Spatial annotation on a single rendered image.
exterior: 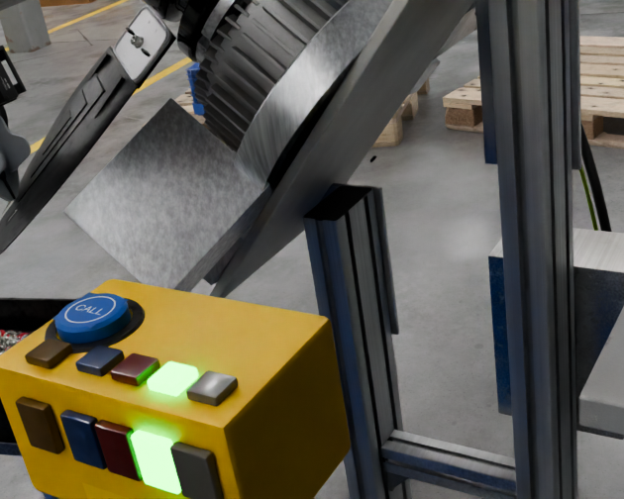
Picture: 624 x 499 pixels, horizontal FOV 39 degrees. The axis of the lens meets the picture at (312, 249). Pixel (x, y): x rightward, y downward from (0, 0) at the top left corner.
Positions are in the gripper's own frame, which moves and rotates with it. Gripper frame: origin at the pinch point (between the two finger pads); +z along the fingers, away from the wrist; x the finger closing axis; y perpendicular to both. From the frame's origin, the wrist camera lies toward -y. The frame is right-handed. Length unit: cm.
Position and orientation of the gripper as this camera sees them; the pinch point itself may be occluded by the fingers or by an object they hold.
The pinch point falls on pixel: (4, 190)
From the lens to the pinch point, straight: 103.2
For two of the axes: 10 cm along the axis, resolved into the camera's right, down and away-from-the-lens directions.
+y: 7.7, -1.5, -6.2
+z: 3.9, 8.8, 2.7
